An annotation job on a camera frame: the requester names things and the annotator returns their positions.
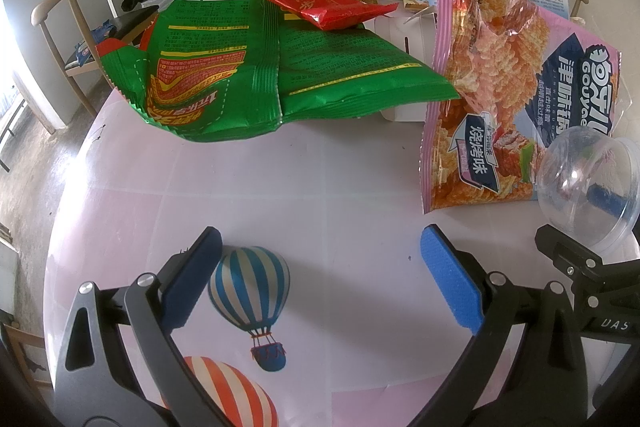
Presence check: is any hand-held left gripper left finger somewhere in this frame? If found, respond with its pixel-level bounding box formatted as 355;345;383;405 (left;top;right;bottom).
52;226;236;427

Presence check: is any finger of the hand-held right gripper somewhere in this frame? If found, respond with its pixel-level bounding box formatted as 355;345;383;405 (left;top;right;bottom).
586;184;629;219
534;224;640;348

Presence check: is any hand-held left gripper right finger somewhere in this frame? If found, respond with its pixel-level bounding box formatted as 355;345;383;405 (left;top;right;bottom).
407;223;591;427

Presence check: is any clear plastic cup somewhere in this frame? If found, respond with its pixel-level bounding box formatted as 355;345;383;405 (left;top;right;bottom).
537;127;640;254

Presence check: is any pink snack bag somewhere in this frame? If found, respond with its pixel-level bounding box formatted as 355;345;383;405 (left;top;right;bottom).
420;0;623;214

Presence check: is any green snack bag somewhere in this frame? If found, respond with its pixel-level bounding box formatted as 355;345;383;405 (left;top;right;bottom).
96;0;461;142

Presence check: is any white box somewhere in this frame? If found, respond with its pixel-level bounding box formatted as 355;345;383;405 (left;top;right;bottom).
375;4;440;122

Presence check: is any blue snack bag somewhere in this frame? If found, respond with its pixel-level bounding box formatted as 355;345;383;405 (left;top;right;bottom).
74;21;117;64

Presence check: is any red snack packet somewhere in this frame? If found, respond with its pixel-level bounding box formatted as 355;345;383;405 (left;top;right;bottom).
245;0;399;32

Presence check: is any wooden chair with black seat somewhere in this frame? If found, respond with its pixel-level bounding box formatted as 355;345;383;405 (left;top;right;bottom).
31;0;161;115

